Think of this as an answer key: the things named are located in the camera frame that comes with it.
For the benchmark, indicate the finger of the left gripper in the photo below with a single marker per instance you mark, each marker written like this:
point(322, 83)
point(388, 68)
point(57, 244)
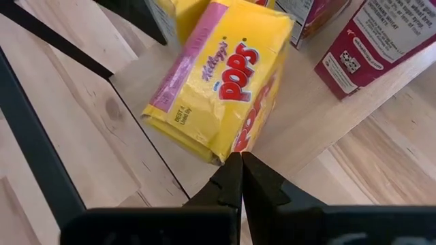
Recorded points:
point(133, 13)

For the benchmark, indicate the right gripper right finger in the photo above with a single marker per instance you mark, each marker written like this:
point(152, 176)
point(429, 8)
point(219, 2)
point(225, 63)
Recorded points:
point(265, 204)

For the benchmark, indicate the wooden shelf with black frame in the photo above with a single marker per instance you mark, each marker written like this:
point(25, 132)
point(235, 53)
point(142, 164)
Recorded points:
point(306, 119)

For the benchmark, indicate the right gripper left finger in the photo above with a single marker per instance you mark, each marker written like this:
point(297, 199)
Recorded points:
point(228, 190)

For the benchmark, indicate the purple Raisin Bran cereal box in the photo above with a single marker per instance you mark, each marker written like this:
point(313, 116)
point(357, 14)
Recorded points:
point(323, 17)
point(374, 51)

